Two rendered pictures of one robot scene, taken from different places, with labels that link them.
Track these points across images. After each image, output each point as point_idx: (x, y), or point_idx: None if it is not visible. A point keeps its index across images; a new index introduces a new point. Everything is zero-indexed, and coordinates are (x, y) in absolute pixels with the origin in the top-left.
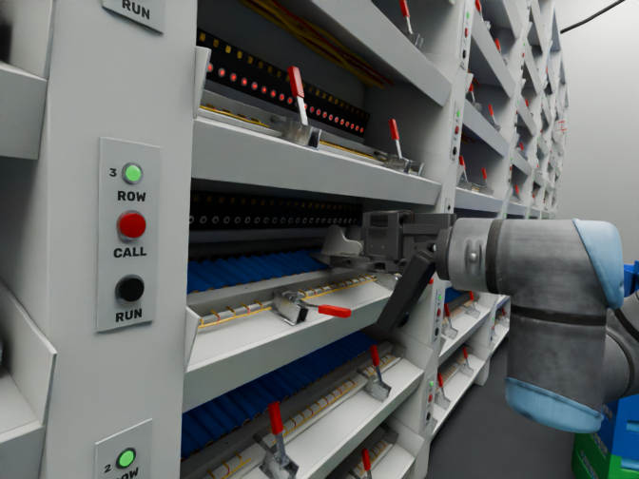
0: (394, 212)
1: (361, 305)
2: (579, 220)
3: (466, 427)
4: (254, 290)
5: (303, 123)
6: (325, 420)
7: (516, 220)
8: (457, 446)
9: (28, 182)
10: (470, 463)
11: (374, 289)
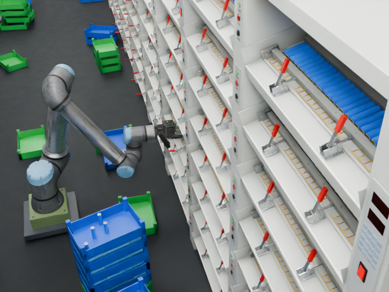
0: (166, 121)
1: (174, 140)
2: (129, 127)
3: (203, 289)
4: (175, 118)
5: (169, 94)
6: (182, 164)
7: (140, 126)
8: (196, 273)
9: None
10: (186, 267)
11: (181, 146)
